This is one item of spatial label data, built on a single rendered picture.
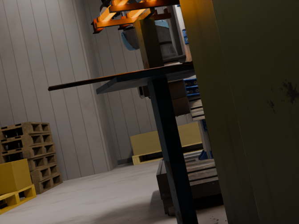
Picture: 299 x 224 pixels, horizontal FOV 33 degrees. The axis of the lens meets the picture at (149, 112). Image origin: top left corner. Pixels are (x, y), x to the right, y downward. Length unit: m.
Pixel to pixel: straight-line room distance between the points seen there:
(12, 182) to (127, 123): 3.60
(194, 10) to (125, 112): 7.07
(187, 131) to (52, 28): 2.47
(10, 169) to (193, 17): 4.00
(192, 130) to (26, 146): 2.51
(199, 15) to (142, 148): 6.12
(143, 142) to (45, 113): 1.50
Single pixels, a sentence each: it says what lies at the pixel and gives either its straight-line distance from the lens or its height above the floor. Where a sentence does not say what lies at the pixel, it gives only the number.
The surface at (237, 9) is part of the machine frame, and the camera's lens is 1.07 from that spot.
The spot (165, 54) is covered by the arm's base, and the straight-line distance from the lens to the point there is 2.80.
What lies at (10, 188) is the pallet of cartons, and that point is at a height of 0.19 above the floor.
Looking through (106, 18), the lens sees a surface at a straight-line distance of 1.98.
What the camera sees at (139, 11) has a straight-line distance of 1.99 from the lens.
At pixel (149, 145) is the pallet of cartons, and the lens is 7.54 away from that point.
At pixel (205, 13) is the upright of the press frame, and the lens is 1.46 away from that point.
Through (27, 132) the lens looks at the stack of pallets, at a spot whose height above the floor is 0.74.
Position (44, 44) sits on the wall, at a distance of 7.70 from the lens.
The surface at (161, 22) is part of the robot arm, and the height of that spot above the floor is 1.02.
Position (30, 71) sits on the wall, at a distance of 7.70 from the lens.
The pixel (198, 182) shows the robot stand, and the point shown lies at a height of 0.15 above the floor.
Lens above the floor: 0.46
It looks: 2 degrees up
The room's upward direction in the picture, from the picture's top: 12 degrees counter-clockwise
